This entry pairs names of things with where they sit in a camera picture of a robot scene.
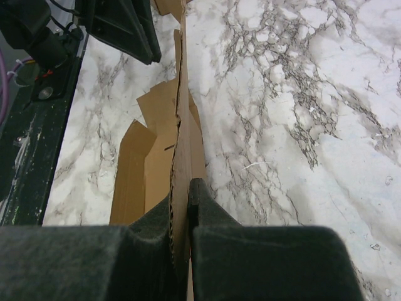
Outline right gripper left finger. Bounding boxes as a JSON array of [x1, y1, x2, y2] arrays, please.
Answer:
[[1, 196, 188, 300]]

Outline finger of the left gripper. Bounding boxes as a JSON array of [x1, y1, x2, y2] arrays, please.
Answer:
[[75, 0, 162, 65]]

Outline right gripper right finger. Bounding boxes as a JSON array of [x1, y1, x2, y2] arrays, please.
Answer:
[[188, 179, 363, 300]]

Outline cardboard box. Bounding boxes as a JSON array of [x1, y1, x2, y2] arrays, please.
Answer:
[[110, 1, 206, 300]]

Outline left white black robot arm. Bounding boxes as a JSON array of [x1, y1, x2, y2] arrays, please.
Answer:
[[1, 0, 161, 69]]

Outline small cardboard piece left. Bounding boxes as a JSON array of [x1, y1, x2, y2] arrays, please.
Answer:
[[151, 0, 191, 19]]

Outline black mounting rail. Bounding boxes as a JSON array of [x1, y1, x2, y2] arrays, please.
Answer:
[[1, 28, 87, 226]]

